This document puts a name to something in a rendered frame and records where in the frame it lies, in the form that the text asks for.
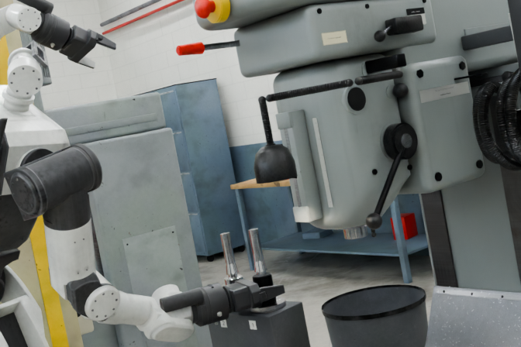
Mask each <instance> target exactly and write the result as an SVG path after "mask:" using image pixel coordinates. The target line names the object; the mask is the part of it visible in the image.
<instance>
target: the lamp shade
mask: <svg viewBox="0 0 521 347"><path fill-rule="evenodd" d="M254 173H255V177H256V182H257V184H266V183H271V182H276V181H280V180H287V179H290V178H293V177H297V176H298V174H297V170H296V165H295V160H294V158H293V156H292V154H291V152H290V151H289V149H288V148H287V147H285V146H283V145H281V144H276V143H273V144H270V145H265V146H264V147H261V148H260V150H259V151H258V152H257V153H256V154H255V160H254Z"/></svg>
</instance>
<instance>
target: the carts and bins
mask: <svg viewBox="0 0 521 347"><path fill-rule="evenodd" d="M424 294H425V295H424ZM425 299H426V292H425V290H424V289H423V288H421V287H417V286H412V285H402V284H396V285H383V286H376V287H367V288H363V289H359V290H353V291H350V292H347V293H345V294H341V295H338V296H336V297H333V298H331V299H329V300H328V301H327V302H325V303H324V304H323V305H322V308H321V310H322V314H323V315H324V317H325V320H326V326H327V329H328V332H329V335H330V341H331V344H332V347H425V345H426V337H427V331H428V321H427V314H426V301H425Z"/></svg>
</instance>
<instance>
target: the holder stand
mask: <svg viewBox="0 0 521 347"><path fill-rule="evenodd" d="M276 300H277V301H276V302H275V303H273V304H269V305H264V306H261V307H256V308H254V309H253V308H251V307H250V308H247V309H244V310H241V311H234V312H232V313H229V317H228V319H226V320H223V321H218V324H217V325H215V323H212V324H209V331H210V335H211V340H212V347H311V346H310V342H309V334H308V330H307V326H306V322H305V314H304V310H303V305H302V302H301V301H286V300H285V299H284V298H283V297H276Z"/></svg>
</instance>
